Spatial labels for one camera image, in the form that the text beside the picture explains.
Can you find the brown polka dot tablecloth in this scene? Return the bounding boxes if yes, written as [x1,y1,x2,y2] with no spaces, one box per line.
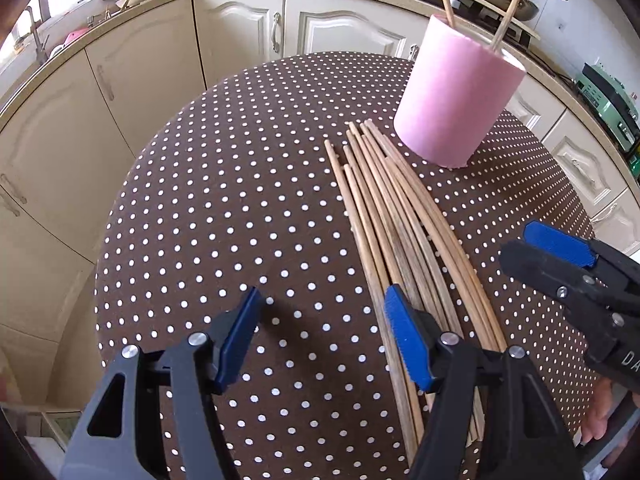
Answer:
[94,52,596,479]

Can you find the green countertop appliance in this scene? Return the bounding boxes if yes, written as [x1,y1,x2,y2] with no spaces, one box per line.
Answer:
[575,64,639,180]

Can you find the pink cylindrical utensil cup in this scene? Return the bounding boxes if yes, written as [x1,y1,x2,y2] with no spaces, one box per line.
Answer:
[394,15,526,168]

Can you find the cream lower cabinets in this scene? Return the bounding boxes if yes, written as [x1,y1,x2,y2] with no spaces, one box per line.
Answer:
[1,0,436,404]

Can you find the right hand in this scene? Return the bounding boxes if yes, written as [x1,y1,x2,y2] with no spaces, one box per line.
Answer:
[580,377,613,444]

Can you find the steel kitchen faucet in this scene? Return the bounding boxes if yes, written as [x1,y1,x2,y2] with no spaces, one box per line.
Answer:
[26,6,49,66]

